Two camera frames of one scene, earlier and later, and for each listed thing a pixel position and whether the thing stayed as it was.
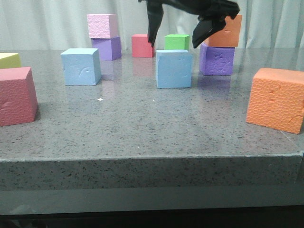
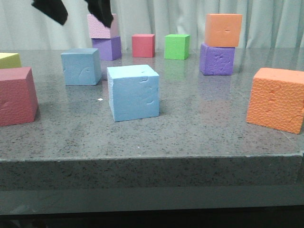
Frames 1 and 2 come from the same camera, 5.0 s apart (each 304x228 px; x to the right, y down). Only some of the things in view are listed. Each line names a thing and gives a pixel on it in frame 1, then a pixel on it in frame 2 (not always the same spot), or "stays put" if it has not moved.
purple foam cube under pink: (109, 49) stays put
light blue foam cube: (173, 68) → (134, 92)
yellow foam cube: (10, 60) stays put
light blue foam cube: (81, 66) stays put
